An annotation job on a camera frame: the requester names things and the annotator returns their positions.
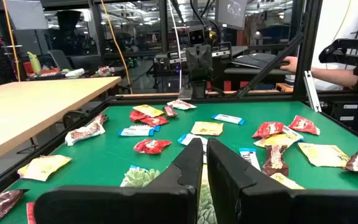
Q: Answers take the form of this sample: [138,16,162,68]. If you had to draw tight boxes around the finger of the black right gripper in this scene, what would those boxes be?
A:
[190,79,200,99]
[198,79,208,99]

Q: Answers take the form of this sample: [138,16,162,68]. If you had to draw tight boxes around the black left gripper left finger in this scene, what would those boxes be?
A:
[33,138,204,224]

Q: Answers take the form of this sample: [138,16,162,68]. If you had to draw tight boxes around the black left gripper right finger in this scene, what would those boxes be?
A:
[206,138,358,224]

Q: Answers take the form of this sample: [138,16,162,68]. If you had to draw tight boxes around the yellow candy bag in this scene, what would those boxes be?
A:
[270,172,306,190]
[297,142,351,168]
[253,133,298,149]
[17,154,73,182]
[190,121,224,137]
[132,104,165,118]

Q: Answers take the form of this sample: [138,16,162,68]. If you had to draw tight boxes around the red Skittles bag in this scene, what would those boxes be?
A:
[129,110,151,123]
[26,201,37,224]
[133,138,173,156]
[139,116,170,127]
[288,114,321,136]
[251,121,285,139]

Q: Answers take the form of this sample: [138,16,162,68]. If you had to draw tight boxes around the person's forearm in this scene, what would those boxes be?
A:
[310,67,358,90]

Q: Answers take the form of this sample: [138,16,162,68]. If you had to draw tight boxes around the white PayDay candy bar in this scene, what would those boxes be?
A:
[166,99,198,111]
[64,122,106,146]

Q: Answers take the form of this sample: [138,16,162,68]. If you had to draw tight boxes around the green table mat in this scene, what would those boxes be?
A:
[0,101,358,224]

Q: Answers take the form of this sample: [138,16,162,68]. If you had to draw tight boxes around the black side table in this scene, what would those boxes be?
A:
[223,67,295,91]

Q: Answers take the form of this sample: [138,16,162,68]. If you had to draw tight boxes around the dark grey laptop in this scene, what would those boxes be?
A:
[231,52,290,70]

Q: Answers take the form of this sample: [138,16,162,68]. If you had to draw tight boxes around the dark monitor screen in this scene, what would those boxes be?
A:
[214,0,248,30]

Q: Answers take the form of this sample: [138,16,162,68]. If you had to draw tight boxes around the person's hand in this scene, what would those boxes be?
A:
[280,55,300,74]

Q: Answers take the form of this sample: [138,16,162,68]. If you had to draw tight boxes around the black box with white labels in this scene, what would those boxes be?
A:
[330,99,358,133]

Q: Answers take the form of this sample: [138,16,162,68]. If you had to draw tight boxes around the grey office chair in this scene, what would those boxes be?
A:
[47,49,74,72]
[70,54,105,74]

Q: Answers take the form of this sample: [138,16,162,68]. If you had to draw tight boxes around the white oblong object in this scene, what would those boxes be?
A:
[64,67,86,78]

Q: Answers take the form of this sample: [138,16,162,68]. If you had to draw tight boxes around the black articulated device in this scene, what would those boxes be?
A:
[318,33,358,94]

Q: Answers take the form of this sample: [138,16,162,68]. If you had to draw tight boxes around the green bottle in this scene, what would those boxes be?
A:
[26,51,42,75]

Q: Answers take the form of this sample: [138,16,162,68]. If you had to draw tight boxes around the red container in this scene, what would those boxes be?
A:
[22,60,62,77]

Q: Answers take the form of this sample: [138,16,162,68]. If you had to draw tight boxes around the white hanging cable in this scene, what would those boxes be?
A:
[167,0,183,94]

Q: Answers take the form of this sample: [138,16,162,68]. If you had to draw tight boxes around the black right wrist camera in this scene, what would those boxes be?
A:
[187,26,207,47]

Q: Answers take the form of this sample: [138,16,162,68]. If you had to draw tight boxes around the yellow hanging cable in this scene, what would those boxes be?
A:
[1,0,22,82]
[99,0,134,95]

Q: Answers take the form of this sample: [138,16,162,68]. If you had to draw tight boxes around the silver metal bracket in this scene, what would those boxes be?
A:
[303,70,323,113]

